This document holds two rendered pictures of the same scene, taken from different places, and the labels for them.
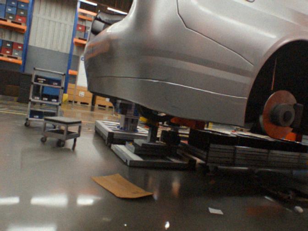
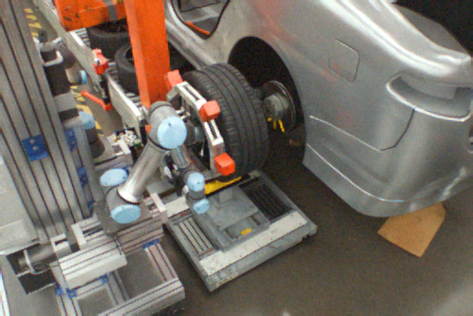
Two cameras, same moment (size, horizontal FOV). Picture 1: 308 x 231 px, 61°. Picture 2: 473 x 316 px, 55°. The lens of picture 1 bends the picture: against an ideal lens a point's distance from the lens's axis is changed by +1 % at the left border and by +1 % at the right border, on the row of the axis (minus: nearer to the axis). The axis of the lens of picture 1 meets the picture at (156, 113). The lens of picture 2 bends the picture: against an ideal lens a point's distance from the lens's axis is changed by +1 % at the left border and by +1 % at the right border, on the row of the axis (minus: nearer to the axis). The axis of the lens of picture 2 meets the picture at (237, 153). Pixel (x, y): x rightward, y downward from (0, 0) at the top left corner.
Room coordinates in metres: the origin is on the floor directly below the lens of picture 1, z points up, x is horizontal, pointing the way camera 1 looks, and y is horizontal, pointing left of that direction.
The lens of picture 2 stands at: (3.71, 2.09, 2.43)
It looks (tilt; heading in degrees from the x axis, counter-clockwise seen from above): 41 degrees down; 262
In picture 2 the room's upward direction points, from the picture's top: straight up
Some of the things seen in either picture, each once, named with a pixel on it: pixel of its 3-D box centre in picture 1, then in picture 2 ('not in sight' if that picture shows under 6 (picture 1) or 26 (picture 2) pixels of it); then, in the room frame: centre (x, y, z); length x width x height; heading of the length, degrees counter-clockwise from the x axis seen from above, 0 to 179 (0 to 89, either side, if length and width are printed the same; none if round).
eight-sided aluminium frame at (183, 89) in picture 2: not in sight; (194, 133); (3.69, 0.08, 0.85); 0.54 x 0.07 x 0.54; 115
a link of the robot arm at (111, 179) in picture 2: not in sight; (115, 186); (4.06, 0.59, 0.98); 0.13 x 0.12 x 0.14; 108
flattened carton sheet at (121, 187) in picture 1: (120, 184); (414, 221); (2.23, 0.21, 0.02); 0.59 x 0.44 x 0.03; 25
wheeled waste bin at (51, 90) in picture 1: (50, 91); not in sight; (8.71, 3.66, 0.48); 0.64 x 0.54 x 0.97; 30
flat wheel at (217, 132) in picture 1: (211, 139); not in sight; (3.65, -0.83, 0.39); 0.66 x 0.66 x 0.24
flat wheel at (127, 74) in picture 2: (250, 143); (154, 65); (3.97, -1.51, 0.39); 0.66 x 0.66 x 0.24
